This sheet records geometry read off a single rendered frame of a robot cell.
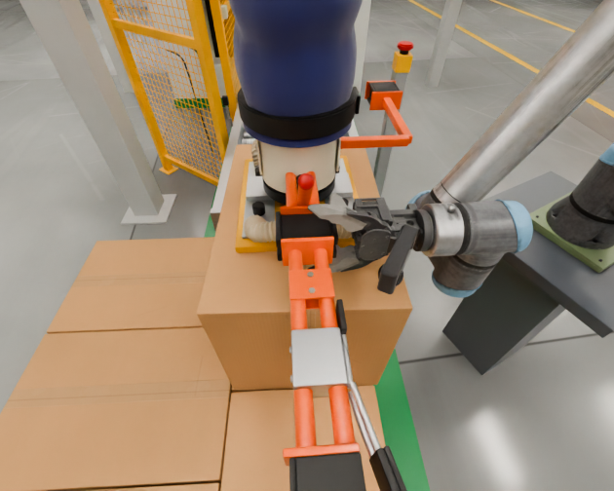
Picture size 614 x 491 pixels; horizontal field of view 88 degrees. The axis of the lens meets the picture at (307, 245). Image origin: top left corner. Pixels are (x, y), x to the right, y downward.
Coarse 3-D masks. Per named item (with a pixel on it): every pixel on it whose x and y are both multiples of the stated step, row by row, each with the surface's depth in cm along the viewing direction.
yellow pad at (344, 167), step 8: (344, 160) 88; (344, 168) 85; (352, 176) 83; (352, 184) 80; (328, 200) 75; (344, 200) 72; (352, 200) 76; (352, 208) 73; (344, 240) 67; (352, 240) 67
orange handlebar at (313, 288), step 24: (360, 144) 73; (384, 144) 73; (288, 192) 59; (312, 192) 59; (288, 264) 48; (312, 288) 43; (312, 408) 34; (336, 408) 34; (312, 432) 32; (336, 432) 33
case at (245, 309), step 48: (240, 144) 98; (240, 192) 82; (240, 288) 61; (288, 288) 61; (336, 288) 61; (240, 336) 64; (288, 336) 65; (384, 336) 66; (240, 384) 84; (288, 384) 85
